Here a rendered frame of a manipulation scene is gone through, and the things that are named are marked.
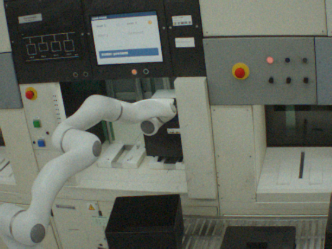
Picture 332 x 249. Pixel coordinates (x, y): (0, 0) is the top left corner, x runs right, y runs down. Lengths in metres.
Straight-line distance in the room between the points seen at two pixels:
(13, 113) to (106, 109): 0.67
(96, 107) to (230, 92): 0.52
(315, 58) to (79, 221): 1.41
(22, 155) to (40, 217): 0.87
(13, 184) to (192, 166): 1.00
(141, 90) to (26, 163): 0.91
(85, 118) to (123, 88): 1.30
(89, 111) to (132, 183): 0.63
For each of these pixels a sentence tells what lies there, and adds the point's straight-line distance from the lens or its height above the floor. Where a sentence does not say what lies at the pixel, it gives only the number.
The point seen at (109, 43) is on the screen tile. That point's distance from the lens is 2.18.
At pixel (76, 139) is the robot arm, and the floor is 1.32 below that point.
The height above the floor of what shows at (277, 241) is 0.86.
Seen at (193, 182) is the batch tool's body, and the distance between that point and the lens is 2.27.
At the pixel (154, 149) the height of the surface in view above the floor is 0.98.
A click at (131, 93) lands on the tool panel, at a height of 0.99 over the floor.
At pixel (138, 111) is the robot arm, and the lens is 2.15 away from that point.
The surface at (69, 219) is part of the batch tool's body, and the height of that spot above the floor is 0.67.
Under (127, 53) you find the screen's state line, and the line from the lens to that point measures 2.16.
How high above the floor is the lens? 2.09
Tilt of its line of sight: 24 degrees down
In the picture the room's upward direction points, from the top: 8 degrees counter-clockwise
